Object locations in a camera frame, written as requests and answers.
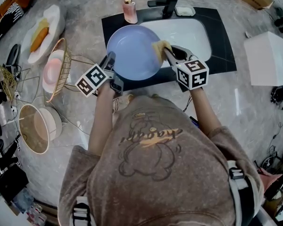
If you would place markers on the pink soap dispenser bottle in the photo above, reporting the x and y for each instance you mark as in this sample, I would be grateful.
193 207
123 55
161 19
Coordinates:
129 13

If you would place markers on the blue plate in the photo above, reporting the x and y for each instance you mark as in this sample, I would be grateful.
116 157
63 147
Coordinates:
132 53

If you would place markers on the brown printed t-shirt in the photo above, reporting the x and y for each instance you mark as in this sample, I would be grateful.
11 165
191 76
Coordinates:
155 185

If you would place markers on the white cube cabinet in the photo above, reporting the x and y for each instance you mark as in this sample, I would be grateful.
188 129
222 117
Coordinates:
266 58

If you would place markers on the orange cushion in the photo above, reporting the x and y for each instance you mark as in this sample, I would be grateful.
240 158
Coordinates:
39 40

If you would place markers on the black faucet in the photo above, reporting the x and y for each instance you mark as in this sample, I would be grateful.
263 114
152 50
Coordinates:
168 6

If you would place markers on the round beige side table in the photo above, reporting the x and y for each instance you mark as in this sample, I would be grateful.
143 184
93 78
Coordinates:
34 128

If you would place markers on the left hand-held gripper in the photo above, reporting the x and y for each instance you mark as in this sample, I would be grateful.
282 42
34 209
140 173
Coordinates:
92 80

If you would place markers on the yellow sponge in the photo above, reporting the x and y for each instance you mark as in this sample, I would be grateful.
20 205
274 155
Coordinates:
159 49

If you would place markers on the person's right forearm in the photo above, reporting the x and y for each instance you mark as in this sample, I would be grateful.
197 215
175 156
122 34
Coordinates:
204 112

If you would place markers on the white soap dish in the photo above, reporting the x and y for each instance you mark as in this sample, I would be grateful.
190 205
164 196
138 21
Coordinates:
185 10

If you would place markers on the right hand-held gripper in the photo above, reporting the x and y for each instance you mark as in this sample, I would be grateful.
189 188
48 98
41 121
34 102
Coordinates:
193 75

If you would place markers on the white sink basin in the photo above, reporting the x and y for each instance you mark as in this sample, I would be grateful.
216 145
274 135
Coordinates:
186 34

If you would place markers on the yellow shoe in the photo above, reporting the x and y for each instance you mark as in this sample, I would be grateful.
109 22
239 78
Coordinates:
131 97
155 95

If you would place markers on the person's left forearm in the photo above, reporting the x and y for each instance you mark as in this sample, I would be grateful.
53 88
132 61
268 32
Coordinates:
100 123

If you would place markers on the black white striped cushion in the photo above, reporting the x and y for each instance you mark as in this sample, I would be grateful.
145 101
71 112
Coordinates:
7 20

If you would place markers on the wooden vanity cabinet black top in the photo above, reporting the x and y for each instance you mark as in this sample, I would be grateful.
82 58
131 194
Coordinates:
221 43

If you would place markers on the dark blue phone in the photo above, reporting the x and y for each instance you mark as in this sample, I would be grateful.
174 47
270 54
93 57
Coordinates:
194 122

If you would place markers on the pink cloth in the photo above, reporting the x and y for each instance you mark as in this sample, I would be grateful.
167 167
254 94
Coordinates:
270 180

